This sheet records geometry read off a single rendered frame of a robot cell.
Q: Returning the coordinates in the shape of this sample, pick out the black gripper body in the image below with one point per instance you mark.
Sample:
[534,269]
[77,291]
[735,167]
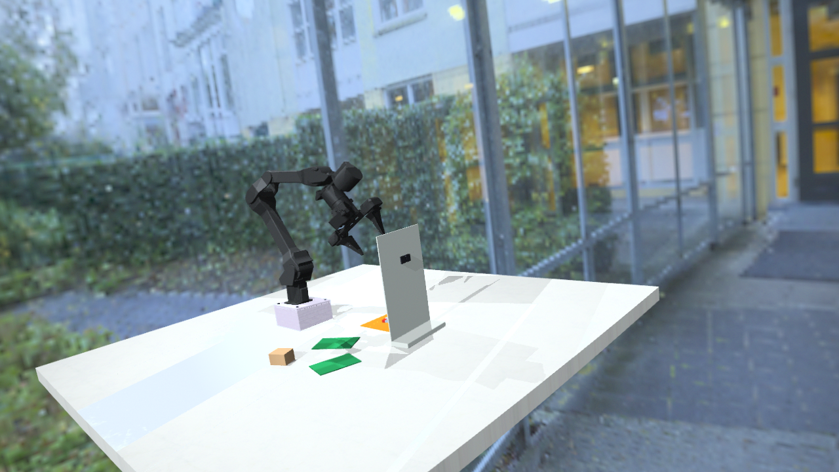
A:
[366,207]

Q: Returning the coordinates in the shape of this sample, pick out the tan rectangular block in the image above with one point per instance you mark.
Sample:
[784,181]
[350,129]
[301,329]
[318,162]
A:
[281,356]

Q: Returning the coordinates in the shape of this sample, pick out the orange square marker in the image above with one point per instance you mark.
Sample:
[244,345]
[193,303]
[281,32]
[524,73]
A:
[377,324]

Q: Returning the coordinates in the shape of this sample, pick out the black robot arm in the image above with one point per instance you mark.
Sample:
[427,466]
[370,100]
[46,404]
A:
[297,263]

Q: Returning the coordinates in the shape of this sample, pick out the grey panel with socket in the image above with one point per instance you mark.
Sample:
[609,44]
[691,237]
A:
[404,287]

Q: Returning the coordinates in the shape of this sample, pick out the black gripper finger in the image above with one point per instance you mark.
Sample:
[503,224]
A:
[350,243]
[375,216]

